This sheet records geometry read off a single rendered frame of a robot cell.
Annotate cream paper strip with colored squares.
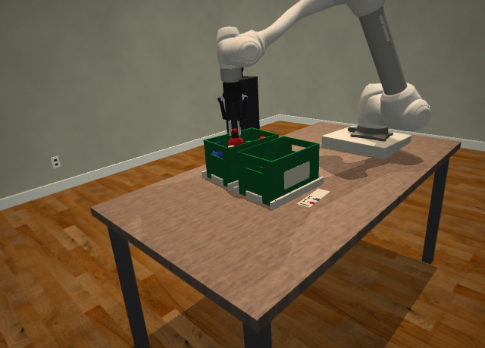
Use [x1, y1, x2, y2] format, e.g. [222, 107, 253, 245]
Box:
[297, 189, 330, 208]

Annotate green crate with dividers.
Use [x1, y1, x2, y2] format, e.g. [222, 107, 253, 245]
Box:
[204, 128, 273, 187]
[236, 136, 319, 206]

